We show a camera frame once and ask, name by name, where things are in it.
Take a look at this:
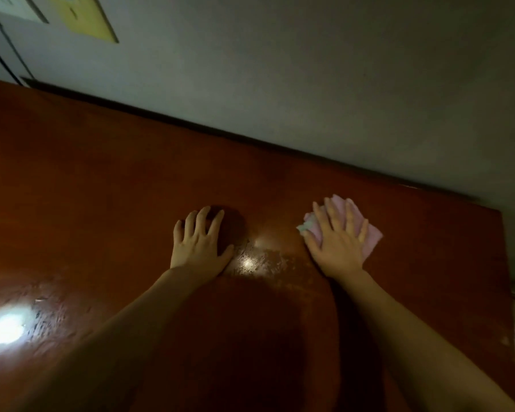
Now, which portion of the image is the person's left hand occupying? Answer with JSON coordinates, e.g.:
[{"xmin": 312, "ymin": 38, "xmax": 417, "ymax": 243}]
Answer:
[{"xmin": 170, "ymin": 205, "xmax": 237, "ymax": 284}]

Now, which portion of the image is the person's right forearm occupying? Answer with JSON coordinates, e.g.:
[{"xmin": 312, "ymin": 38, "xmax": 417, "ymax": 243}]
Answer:
[{"xmin": 339, "ymin": 270, "xmax": 515, "ymax": 412}]

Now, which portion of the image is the yellow wall sticker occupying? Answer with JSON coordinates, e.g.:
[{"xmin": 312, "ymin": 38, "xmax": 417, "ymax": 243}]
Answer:
[{"xmin": 45, "ymin": 0, "xmax": 120, "ymax": 45}]

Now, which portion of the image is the reddish wooden desk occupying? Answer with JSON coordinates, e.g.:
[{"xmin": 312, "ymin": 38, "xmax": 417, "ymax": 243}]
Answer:
[{"xmin": 0, "ymin": 77, "xmax": 515, "ymax": 412}]

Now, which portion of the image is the person's right hand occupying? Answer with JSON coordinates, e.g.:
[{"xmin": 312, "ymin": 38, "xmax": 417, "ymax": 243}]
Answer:
[{"xmin": 301, "ymin": 198, "xmax": 369, "ymax": 282}]

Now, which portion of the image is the person's left forearm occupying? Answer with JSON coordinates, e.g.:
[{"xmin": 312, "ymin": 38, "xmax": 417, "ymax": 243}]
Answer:
[{"xmin": 13, "ymin": 268, "xmax": 203, "ymax": 412}]

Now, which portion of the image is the black plug with cable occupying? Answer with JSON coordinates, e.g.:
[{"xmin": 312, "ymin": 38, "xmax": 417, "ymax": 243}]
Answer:
[{"xmin": 0, "ymin": 8, "xmax": 37, "ymax": 86}]

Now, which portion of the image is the white wall outlet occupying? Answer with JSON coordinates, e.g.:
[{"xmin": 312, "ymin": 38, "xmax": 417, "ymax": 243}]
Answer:
[{"xmin": 0, "ymin": 0, "xmax": 48, "ymax": 24}]

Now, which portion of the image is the pink cleaning cloth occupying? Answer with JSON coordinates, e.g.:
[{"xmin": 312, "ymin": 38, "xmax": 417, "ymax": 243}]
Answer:
[{"xmin": 296, "ymin": 195, "xmax": 384, "ymax": 259}]

